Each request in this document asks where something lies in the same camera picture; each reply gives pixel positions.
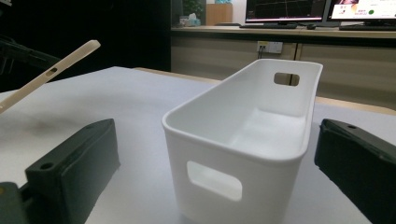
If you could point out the white table cover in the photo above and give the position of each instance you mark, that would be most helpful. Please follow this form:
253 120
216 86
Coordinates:
130 102

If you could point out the green plant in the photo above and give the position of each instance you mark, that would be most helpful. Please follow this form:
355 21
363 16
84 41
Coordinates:
192 6

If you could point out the black keyboard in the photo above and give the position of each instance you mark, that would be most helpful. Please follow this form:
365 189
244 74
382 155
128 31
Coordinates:
267 26
367 27

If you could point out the white wall power outlet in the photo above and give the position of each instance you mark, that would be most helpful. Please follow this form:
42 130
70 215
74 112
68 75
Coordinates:
270 47

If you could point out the computer monitor with dark screen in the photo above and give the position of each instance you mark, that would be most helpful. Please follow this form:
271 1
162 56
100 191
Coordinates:
285 11

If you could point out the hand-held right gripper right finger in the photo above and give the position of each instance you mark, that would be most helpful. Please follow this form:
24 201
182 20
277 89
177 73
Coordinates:
361 168

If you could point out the black computer mouse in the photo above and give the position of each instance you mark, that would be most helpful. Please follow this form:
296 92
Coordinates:
311 26

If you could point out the white plastic storage bin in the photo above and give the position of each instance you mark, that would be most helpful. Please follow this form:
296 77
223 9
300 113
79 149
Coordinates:
274 193

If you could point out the tissue box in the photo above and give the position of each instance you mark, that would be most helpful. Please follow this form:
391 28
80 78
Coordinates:
190 21

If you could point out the brown wooden box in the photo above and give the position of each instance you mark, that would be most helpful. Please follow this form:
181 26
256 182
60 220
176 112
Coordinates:
219 14

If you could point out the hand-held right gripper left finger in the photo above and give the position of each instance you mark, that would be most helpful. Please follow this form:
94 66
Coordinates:
77 168

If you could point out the wooden desk with panels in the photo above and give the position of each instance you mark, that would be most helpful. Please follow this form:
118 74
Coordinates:
348 68

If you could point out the computer monitor with white screen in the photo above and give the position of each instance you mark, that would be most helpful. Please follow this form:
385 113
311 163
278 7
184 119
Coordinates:
362 9

